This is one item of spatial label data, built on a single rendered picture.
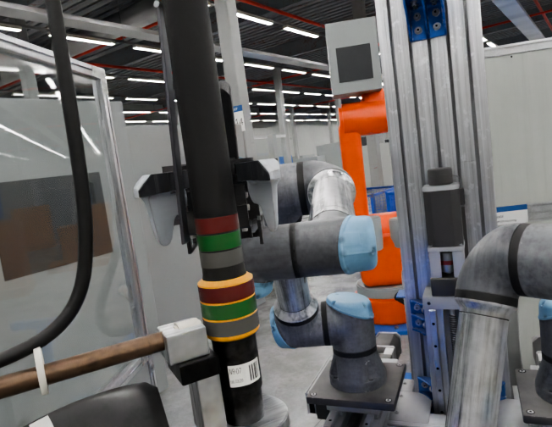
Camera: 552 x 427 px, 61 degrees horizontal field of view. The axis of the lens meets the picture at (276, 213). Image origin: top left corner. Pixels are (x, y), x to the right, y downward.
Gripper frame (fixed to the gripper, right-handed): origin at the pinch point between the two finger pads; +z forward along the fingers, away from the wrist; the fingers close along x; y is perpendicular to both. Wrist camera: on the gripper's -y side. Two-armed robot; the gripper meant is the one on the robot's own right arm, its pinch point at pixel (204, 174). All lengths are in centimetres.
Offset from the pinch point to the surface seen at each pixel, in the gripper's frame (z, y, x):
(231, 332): 0.5, 11.8, -0.3
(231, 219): -0.5, 3.6, -1.4
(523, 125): -163, -1, -118
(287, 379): -305, 164, -5
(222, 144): -0.7, -2.0, -1.5
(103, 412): -11.1, 22.3, 14.7
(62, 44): 2.4, -9.5, 7.6
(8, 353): 5.0, 9.5, 13.3
